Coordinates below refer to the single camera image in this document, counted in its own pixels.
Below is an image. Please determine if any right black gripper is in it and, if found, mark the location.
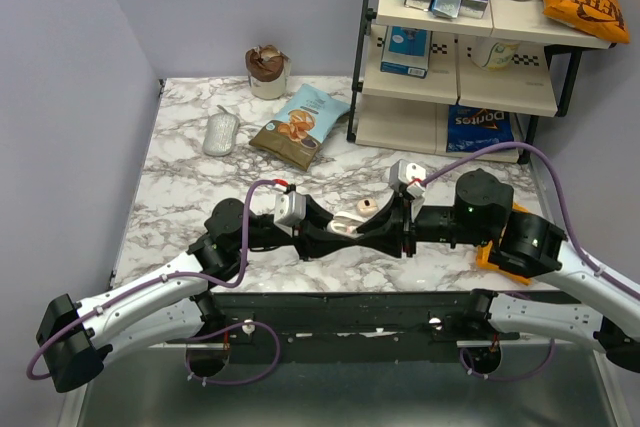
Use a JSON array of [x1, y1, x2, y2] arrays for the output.
[[354, 189, 492, 259]]

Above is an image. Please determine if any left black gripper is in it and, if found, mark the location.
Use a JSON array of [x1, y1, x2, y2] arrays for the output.
[[235, 196, 357, 263]]

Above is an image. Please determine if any beige earbud charging case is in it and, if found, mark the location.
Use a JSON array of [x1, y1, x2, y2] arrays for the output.
[[356, 198, 379, 217]]

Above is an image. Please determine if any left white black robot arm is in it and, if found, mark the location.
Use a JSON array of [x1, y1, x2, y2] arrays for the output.
[[27, 191, 363, 393]]

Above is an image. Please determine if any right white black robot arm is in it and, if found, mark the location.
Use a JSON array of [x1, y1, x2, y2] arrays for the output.
[[355, 169, 639, 372]]

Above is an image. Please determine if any orange snack bag on table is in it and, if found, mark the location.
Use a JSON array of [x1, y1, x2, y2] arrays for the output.
[[474, 201, 534, 287]]

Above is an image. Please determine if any light blue chip bag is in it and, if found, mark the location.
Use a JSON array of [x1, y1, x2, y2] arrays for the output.
[[249, 84, 350, 171]]

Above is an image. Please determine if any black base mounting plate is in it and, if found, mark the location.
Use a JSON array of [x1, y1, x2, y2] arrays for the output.
[[187, 289, 497, 374]]

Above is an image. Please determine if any blue Doritos chip bag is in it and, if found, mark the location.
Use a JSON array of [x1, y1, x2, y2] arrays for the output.
[[446, 104, 515, 153]]

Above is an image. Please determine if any silver glitter pouch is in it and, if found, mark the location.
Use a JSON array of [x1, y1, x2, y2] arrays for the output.
[[202, 105, 240, 157]]

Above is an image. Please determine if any brown white paper cup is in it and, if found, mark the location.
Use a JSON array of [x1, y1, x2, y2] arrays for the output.
[[245, 45, 291, 100]]

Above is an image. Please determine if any blue box on shelf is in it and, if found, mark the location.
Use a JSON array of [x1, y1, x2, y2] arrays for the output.
[[380, 26, 431, 79]]

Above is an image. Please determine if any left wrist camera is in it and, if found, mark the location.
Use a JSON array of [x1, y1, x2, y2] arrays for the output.
[[273, 191, 306, 229]]

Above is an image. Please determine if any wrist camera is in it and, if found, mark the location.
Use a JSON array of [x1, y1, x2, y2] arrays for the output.
[[388, 159, 427, 200], [273, 191, 306, 229]]

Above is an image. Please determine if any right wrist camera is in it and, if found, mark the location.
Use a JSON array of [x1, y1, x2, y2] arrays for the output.
[[388, 159, 427, 200]]

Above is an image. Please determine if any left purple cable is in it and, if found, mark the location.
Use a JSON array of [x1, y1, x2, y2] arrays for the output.
[[25, 178, 296, 388]]

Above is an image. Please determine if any black frame beige shelf rack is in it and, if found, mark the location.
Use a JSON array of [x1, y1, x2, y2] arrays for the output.
[[346, 0, 610, 155]]

